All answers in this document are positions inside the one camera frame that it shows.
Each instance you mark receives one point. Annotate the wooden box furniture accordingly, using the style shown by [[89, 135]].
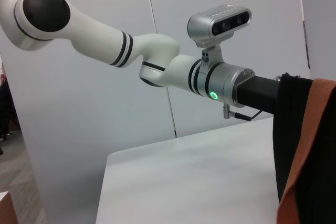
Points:
[[6, 208]]

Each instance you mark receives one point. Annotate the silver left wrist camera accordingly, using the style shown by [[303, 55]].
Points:
[[199, 28]]

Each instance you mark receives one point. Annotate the seated person in black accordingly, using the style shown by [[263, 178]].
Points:
[[4, 108]]

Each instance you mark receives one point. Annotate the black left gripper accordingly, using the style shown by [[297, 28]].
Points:
[[260, 95]]

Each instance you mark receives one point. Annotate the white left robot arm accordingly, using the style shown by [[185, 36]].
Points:
[[99, 37]]

